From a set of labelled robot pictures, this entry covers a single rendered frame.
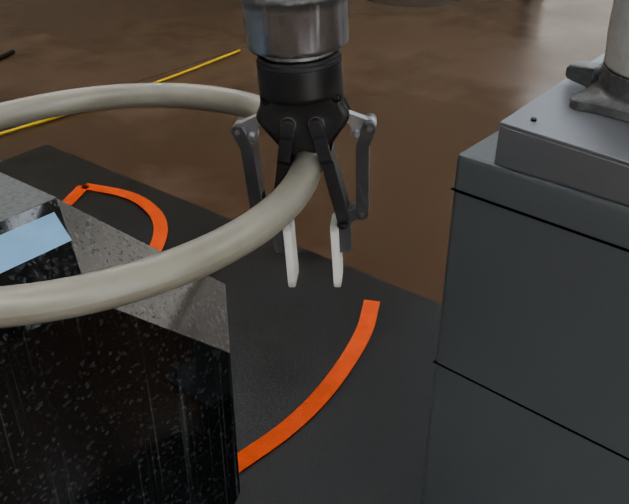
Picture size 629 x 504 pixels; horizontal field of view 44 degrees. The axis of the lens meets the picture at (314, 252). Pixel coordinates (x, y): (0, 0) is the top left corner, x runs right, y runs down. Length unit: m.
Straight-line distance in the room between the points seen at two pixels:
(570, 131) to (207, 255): 0.67
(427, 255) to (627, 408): 1.31
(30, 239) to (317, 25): 0.43
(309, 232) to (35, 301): 2.01
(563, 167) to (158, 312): 0.57
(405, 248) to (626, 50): 1.44
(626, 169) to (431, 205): 1.70
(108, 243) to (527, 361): 0.67
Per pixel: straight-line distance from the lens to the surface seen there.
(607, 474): 1.34
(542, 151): 1.12
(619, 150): 1.10
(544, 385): 1.30
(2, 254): 0.90
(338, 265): 0.77
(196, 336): 1.07
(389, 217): 2.65
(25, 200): 0.95
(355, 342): 2.04
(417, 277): 2.34
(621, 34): 1.17
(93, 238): 0.97
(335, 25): 0.66
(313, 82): 0.67
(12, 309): 0.59
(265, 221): 0.63
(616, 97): 1.19
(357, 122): 0.71
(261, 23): 0.66
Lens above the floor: 1.28
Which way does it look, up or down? 32 degrees down
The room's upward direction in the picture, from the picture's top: straight up
